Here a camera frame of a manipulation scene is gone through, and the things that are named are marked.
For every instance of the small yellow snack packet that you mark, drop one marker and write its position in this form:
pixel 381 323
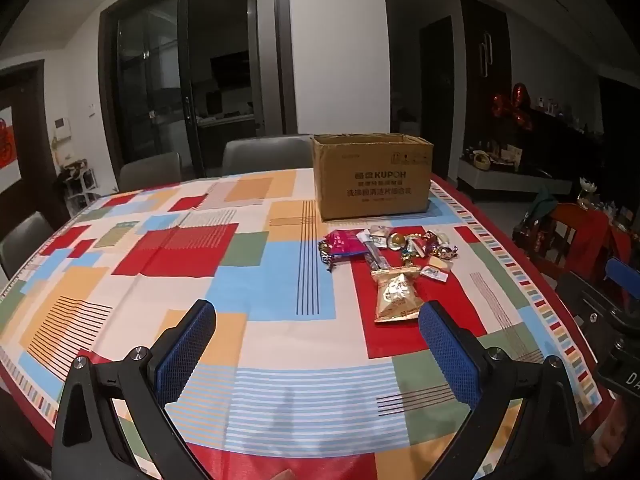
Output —
pixel 439 264

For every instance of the red cloth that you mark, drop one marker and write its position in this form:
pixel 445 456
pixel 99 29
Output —
pixel 602 240

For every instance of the clear long stick packet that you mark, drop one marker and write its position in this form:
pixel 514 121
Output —
pixel 374 255

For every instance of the dark sliding glass door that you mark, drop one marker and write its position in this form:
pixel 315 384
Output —
pixel 150 85

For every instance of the pink snack packet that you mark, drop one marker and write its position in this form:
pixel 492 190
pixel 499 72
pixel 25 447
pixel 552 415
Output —
pixel 346 245

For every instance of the white shoe rack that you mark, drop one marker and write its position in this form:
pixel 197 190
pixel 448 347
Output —
pixel 77 187

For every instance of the round gold wrapped candy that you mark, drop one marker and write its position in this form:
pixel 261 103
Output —
pixel 397 241

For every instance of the dark room door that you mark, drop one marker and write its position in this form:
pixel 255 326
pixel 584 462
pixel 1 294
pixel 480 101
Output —
pixel 436 100

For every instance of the red wrapped candy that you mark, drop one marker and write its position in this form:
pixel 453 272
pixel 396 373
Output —
pixel 419 246

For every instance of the red wooden chair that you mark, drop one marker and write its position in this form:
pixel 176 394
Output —
pixel 560 235

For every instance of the white wall intercom panel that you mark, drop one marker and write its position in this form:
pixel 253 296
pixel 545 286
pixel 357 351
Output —
pixel 63 129

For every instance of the red and white door poster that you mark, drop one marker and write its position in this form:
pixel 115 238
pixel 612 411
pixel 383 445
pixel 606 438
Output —
pixel 9 150

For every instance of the brown cardboard box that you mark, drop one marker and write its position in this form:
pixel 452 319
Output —
pixel 372 185

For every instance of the yellow round bowl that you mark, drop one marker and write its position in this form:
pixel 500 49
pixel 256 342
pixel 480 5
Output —
pixel 481 160

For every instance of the gold snack packet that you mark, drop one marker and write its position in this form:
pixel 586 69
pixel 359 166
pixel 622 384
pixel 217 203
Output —
pixel 397 295

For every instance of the green cloth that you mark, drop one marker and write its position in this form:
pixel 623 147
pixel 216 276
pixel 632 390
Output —
pixel 544 202

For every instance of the red foil balloons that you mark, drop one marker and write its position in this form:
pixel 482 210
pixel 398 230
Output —
pixel 515 102

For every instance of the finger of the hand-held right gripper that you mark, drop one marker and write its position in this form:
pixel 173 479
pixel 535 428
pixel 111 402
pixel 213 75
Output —
pixel 622 280

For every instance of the small white snack packet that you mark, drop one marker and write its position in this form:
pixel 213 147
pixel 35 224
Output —
pixel 378 237

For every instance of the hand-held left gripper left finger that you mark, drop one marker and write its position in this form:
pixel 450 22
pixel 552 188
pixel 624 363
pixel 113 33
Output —
pixel 185 355

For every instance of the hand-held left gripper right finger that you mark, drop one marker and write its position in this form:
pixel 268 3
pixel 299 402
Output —
pixel 450 355

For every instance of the dark tall cabinet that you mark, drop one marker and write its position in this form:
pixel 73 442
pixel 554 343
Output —
pixel 487 85

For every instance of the colourful checked tablecloth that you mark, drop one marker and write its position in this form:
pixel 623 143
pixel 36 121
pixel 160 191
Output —
pixel 175 240

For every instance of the small white labelled packet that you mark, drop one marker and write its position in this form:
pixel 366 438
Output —
pixel 434 275

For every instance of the brown wooden door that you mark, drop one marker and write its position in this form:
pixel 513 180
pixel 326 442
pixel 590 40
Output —
pixel 35 160

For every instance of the silver wrapped candy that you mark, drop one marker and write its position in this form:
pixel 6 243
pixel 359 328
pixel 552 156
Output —
pixel 446 245

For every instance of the wide grey dining chair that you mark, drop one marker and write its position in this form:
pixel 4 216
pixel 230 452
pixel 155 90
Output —
pixel 267 155

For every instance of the white low sideboard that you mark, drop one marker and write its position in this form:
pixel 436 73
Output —
pixel 515 177

